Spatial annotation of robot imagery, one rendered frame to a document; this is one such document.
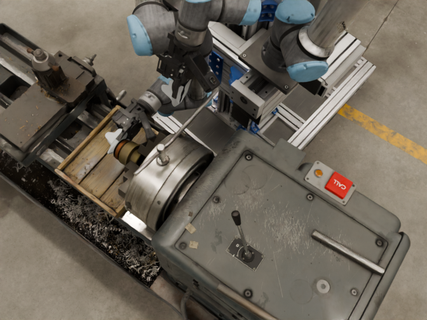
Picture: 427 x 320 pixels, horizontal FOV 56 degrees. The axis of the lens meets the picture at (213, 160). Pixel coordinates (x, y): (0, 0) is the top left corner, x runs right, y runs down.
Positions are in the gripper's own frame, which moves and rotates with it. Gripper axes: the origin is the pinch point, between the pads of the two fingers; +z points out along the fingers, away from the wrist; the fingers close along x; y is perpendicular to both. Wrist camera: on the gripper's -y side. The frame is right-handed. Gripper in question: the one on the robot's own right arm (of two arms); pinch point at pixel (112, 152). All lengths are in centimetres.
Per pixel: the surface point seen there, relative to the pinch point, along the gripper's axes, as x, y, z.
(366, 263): 21, -82, -11
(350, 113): -109, -62, -139
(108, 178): -19.2, 2.4, 4.8
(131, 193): 10.4, -17.7, 9.0
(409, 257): -107, -135, -74
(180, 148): 15.0, -21.9, -9.6
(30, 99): -11.3, 44.3, -0.6
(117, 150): 2.7, -2.2, -1.0
